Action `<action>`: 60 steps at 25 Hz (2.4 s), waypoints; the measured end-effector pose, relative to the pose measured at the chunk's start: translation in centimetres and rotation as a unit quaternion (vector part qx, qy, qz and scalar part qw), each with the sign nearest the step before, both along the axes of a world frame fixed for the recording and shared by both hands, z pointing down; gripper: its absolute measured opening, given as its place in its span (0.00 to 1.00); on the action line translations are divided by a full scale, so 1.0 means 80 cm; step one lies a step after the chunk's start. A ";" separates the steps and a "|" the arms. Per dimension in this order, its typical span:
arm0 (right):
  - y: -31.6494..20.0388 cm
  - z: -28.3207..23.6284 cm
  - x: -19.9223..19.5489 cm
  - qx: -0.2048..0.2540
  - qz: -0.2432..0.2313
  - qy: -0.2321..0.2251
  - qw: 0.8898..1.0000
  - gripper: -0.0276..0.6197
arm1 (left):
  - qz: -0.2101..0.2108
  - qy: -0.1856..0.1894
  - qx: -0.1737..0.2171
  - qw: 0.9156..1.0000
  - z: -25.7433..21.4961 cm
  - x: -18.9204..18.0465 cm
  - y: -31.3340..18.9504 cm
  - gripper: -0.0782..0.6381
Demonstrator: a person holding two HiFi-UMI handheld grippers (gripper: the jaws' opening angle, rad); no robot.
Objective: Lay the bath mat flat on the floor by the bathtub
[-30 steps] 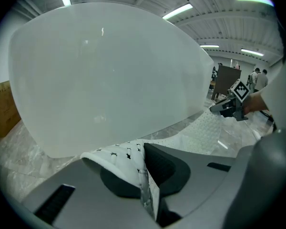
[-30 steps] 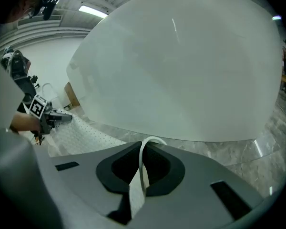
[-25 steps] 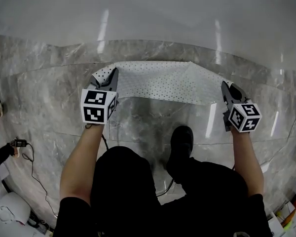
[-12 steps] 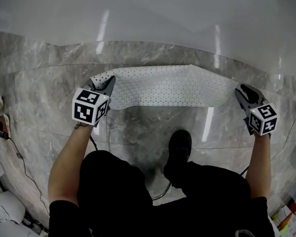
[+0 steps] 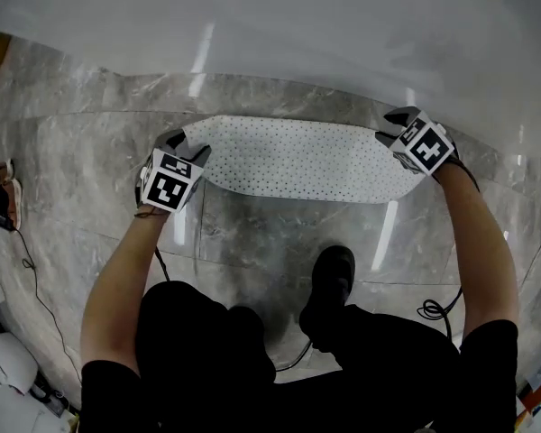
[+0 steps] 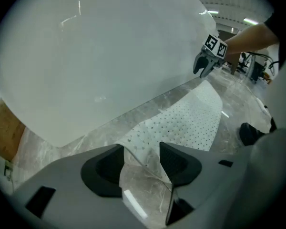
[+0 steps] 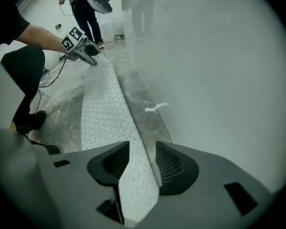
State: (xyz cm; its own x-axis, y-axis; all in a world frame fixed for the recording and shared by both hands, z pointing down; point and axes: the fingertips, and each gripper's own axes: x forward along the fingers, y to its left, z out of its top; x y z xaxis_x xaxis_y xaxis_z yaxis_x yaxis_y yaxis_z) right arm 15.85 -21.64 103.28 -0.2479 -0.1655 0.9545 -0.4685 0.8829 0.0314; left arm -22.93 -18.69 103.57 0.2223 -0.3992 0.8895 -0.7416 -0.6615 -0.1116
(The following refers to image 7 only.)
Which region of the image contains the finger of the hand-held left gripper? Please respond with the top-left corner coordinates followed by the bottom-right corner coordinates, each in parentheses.
top-left (85, 43), bottom-right (100, 56)
top-left (80, 50), bottom-right (97, 66)

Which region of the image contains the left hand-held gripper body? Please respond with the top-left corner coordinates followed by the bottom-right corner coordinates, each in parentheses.
top-left (61, 27), bottom-right (88, 62)

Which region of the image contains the person's black shoe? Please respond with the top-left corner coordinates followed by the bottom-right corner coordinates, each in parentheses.
top-left (28, 139), bottom-right (61, 155)
top-left (12, 110), bottom-right (47, 135)

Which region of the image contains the person's right black shoe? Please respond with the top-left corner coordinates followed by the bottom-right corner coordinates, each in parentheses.
top-left (28, 139), bottom-right (61, 155)

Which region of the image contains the person's left forearm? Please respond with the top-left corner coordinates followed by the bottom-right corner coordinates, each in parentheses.
top-left (14, 24), bottom-right (70, 56)

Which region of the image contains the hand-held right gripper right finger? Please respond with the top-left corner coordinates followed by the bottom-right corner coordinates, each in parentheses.
top-left (138, 141), bottom-right (277, 229)

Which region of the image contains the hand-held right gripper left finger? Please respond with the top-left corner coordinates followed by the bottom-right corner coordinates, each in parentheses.
top-left (41, 141), bottom-right (134, 229)

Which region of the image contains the white perforated bath mat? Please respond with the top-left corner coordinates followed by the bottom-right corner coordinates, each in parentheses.
top-left (80, 53), bottom-right (161, 224)

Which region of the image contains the black charger with thin cable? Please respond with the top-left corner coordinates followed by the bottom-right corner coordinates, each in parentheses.
top-left (54, 0), bottom-right (74, 30)

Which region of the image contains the left hand-held gripper cable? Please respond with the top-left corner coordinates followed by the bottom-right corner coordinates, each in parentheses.
top-left (38, 53), bottom-right (70, 88)

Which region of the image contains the person's black clothing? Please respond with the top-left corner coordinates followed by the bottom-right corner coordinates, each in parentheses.
top-left (0, 0), bottom-right (46, 133)

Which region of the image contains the person's left black shoe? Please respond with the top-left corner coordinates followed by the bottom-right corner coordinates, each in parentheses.
top-left (12, 110), bottom-right (47, 135)

